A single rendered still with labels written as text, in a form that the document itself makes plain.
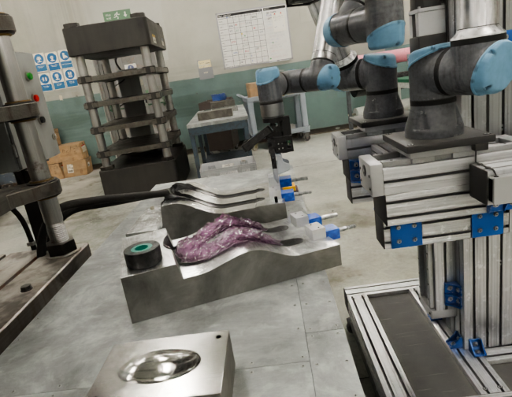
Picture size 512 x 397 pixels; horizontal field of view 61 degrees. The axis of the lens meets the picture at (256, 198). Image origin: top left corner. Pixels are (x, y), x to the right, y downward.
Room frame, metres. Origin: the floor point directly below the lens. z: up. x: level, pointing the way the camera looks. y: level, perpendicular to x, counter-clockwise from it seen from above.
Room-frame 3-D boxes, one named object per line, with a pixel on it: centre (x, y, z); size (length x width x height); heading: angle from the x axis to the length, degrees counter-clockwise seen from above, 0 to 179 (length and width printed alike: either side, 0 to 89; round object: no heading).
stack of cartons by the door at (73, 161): (7.48, 3.18, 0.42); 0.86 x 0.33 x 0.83; 91
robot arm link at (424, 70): (1.16, -0.51, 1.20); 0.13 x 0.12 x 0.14; 23
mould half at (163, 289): (1.01, 0.09, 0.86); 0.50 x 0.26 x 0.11; 104
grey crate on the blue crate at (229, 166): (4.64, 0.25, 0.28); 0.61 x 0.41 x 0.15; 91
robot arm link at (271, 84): (1.41, -0.10, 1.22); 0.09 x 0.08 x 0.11; 135
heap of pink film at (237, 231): (1.02, 0.09, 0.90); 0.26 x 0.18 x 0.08; 104
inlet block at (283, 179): (1.41, -0.12, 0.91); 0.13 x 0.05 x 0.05; 86
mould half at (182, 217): (1.38, 0.16, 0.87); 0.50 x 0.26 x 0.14; 87
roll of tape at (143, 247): (0.90, 0.27, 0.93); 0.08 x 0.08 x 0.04
